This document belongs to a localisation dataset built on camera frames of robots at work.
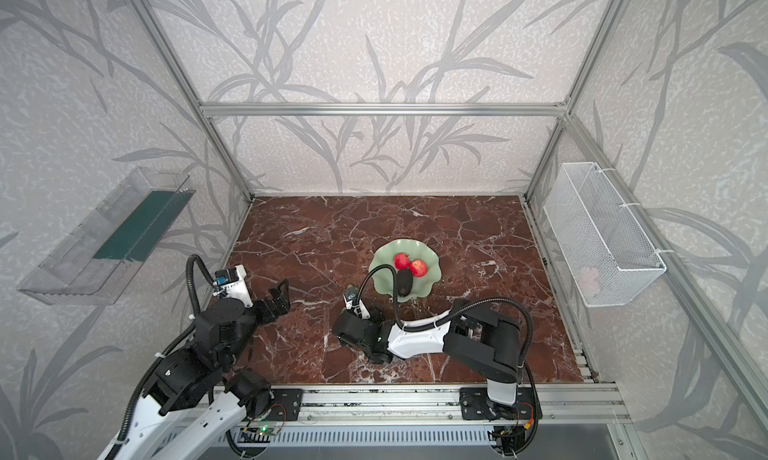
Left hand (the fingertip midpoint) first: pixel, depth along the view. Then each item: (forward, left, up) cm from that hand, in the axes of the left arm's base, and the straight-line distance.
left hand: (279, 277), depth 71 cm
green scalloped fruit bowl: (+21, -34, -19) cm, 44 cm away
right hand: (+1, -15, -20) cm, 25 cm away
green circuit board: (-29, +3, -23) cm, 37 cm away
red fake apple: (+16, -29, -19) cm, 39 cm away
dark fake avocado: (+10, -30, -21) cm, 38 cm away
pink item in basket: (+1, -76, -2) cm, 76 cm away
